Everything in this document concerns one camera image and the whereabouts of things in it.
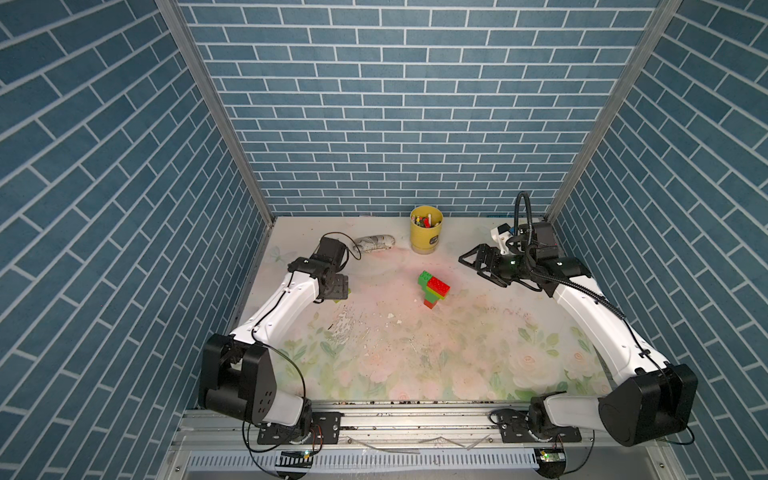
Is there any lime lego brick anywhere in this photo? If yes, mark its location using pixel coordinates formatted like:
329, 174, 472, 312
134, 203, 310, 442
424, 288, 444, 303

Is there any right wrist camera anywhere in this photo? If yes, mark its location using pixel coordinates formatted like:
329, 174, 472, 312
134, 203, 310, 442
491, 223, 513, 245

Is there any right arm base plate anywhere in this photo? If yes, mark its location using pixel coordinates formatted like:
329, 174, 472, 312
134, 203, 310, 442
488, 408, 582, 444

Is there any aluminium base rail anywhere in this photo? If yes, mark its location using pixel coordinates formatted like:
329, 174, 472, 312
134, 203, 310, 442
158, 402, 684, 479

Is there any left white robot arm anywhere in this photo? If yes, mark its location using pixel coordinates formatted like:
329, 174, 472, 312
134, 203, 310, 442
199, 236, 350, 443

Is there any red long lego brick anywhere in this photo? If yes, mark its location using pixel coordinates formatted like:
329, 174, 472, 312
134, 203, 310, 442
426, 277, 450, 299

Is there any green long lego brick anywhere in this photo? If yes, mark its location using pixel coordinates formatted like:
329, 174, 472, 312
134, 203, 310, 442
418, 271, 433, 288

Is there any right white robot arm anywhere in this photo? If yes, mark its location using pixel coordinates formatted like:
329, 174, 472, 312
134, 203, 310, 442
459, 222, 698, 446

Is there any yellow cup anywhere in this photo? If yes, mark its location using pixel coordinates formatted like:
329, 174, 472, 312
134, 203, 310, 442
410, 205, 443, 255

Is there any floral table mat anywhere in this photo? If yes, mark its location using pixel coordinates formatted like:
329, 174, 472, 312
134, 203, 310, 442
244, 217, 611, 401

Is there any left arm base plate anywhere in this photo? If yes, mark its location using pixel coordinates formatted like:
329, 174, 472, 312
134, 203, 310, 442
257, 411, 343, 446

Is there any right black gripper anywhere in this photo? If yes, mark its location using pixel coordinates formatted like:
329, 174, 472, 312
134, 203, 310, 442
459, 244, 532, 287

